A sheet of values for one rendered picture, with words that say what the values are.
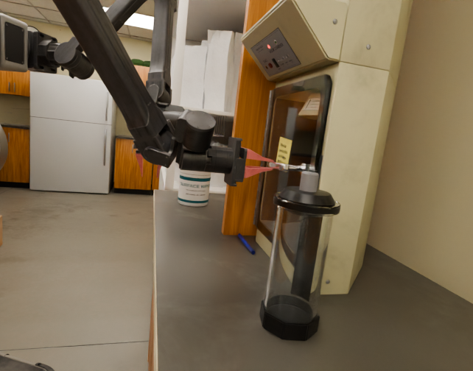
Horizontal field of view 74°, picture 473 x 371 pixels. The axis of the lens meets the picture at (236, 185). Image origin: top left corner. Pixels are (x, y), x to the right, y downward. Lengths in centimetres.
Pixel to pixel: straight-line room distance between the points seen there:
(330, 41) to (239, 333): 53
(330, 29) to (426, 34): 55
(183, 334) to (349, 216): 39
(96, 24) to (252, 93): 51
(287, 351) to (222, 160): 36
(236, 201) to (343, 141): 44
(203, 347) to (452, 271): 68
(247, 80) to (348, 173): 44
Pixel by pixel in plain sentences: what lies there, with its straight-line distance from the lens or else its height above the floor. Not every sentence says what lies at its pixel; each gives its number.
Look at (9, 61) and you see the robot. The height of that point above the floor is 139.
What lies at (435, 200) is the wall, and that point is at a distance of 102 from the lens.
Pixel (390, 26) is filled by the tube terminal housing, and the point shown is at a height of 149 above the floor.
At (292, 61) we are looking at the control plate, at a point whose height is 143.
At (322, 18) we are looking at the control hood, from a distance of 65.
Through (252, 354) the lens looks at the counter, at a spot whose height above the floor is 94.
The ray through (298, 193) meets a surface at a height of 118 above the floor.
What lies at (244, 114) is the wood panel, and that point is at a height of 131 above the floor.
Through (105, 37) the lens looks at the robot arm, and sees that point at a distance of 60.
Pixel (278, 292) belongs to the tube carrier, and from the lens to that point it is 54.
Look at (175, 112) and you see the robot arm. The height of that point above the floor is 129.
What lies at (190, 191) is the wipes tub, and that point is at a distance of 129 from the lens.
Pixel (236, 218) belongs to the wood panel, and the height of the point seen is 99.
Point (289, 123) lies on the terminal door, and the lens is 77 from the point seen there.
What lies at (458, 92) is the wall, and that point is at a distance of 103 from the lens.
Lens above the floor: 126
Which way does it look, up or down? 10 degrees down
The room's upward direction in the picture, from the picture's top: 7 degrees clockwise
